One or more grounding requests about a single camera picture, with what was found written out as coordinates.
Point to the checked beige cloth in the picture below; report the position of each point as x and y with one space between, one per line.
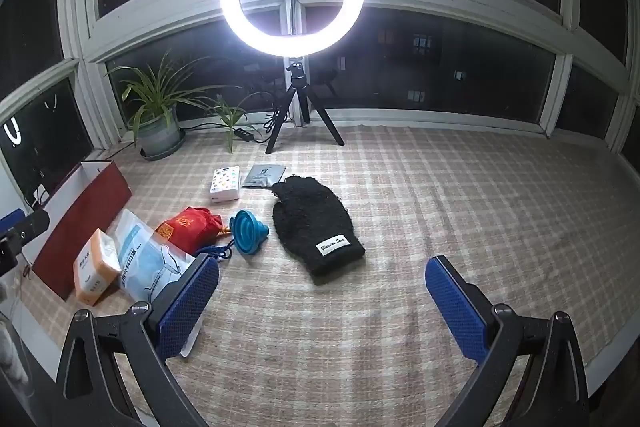
400 207

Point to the grey foil sachet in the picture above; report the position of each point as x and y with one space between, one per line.
260 177

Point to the white dotted card box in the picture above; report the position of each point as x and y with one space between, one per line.
225 184

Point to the blue face mask pack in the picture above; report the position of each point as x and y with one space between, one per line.
145 257

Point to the grey plant pot saucer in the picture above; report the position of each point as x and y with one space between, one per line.
172 149

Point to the potted spider plant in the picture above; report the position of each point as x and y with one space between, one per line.
157 127

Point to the orange tissue pack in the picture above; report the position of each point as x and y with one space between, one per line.
95 267

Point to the red cardboard box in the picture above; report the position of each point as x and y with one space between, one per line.
85 217

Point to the black knitted glove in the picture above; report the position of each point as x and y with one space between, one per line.
310 227

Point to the blue collapsible funnel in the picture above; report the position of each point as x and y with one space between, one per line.
250 234

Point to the black tripod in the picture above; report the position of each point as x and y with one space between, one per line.
300 82

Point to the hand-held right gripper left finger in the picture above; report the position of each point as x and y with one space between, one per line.
187 307

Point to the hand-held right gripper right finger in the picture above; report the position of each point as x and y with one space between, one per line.
455 307

